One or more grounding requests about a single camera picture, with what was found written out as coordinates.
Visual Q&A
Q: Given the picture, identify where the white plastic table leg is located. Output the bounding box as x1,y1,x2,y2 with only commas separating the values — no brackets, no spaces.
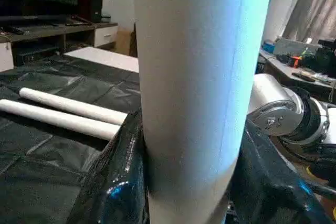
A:
0,99,121,141
131,0,277,224
18,87,129,126

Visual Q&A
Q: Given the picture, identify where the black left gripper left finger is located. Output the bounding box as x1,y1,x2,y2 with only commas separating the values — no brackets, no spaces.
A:
67,108,151,224

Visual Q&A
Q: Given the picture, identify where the brown low TV bench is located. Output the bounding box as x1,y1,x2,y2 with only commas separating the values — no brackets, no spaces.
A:
0,20,119,72

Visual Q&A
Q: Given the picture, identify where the grey curtain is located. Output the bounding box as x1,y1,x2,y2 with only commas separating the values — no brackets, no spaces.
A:
282,0,336,44

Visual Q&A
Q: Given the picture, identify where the black work mat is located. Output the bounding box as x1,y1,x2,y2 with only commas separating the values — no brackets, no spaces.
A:
0,54,143,224

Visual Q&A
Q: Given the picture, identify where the white drawer unit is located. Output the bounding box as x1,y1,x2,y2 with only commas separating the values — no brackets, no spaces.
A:
94,25,119,48

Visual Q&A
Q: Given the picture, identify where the cluttered grey desk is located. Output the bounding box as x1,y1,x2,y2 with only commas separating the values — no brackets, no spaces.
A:
258,36,336,101

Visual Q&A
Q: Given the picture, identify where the white flat board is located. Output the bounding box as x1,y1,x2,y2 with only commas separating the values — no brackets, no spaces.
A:
64,46,140,73

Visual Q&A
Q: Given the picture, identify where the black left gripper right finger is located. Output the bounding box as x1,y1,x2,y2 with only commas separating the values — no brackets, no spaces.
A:
230,119,333,224

